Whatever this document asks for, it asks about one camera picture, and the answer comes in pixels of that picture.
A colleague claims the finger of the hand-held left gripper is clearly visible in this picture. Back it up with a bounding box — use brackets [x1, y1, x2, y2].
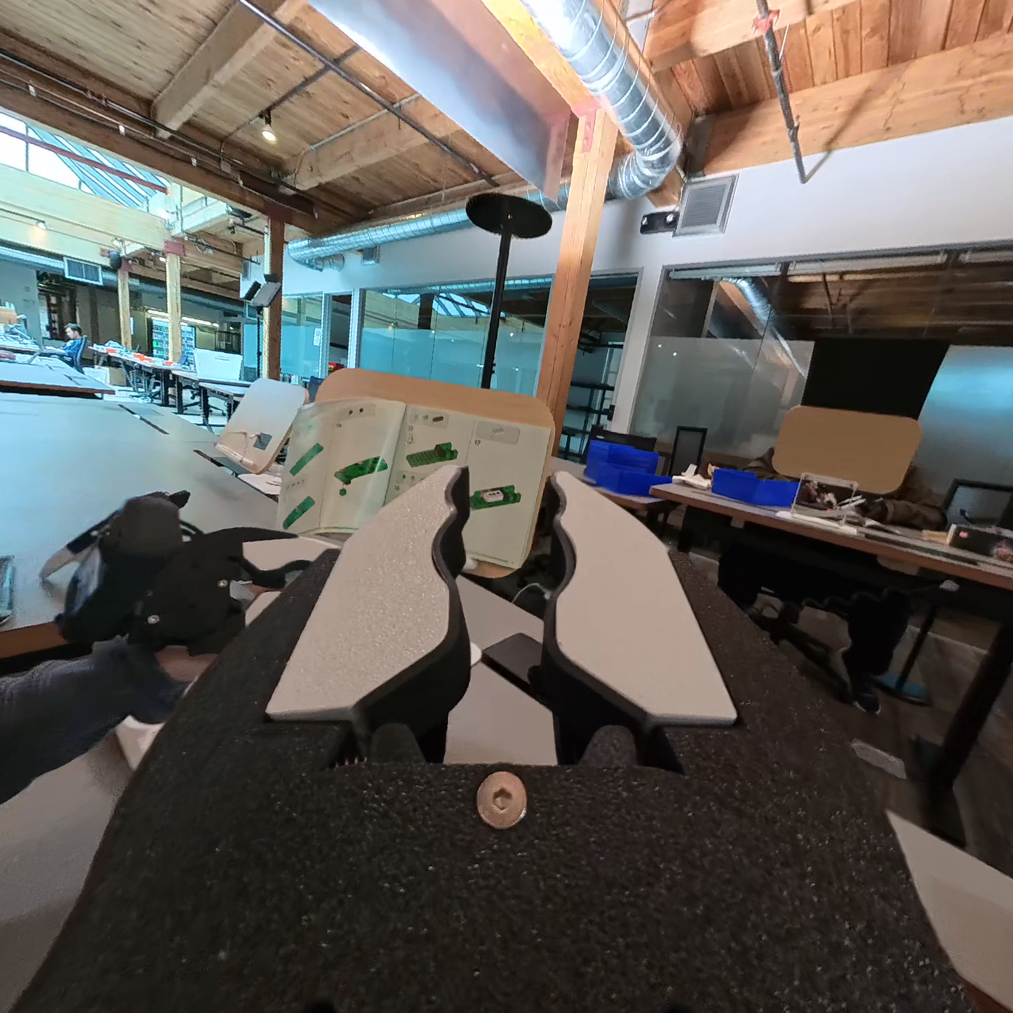
[236, 532, 341, 593]

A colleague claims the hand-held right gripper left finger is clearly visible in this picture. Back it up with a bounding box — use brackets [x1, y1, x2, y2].
[267, 465, 474, 764]

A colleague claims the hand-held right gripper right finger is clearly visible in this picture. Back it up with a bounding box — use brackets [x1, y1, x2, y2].
[540, 472, 740, 764]

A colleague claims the toy instruction booklet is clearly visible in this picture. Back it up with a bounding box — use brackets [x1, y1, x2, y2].
[277, 398, 551, 571]

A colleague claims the person's left forearm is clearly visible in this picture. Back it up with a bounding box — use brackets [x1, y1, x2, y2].
[0, 639, 191, 804]

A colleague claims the wooden edged office desk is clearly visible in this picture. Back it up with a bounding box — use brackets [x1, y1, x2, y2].
[649, 480, 1013, 840]

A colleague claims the person's left hand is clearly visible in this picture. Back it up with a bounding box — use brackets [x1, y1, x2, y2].
[150, 643, 226, 683]

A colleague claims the white tilted book stand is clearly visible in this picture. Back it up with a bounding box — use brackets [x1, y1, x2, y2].
[215, 378, 311, 476]

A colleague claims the blue storage bin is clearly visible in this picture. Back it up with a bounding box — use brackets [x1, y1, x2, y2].
[584, 440, 674, 497]
[711, 467, 802, 509]

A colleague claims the interior glass window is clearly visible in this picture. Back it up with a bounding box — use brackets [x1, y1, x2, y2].
[655, 249, 1013, 446]

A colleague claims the wooden pillar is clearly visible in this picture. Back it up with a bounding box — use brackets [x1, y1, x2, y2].
[537, 109, 620, 444]

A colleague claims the black floor lamp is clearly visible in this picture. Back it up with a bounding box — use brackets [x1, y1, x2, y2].
[464, 193, 553, 390]

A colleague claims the black desk cable slot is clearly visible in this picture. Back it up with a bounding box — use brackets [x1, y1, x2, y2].
[481, 632, 549, 688]

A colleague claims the black wall screen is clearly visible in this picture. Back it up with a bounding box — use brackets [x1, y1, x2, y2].
[803, 339, 951, 422]

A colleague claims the wall air vent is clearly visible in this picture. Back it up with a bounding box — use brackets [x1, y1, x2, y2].
[674, 174, 739, 237]

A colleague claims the silver ventilation duct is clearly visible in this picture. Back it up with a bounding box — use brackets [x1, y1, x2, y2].
[286, 0, 691, 272]

